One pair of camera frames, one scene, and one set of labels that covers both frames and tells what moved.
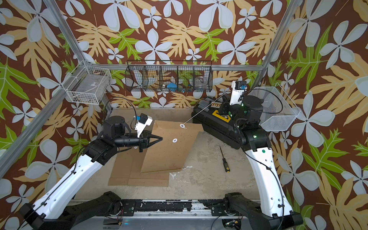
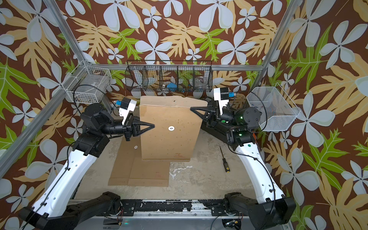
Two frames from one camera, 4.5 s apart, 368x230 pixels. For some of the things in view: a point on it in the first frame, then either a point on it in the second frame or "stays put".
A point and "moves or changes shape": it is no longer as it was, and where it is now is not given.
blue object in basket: x=172 y=86 stays put
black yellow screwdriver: x=226 y=167 stays put
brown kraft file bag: x=171 y=152 moves or changes shape
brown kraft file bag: x=122 y=167 stays put
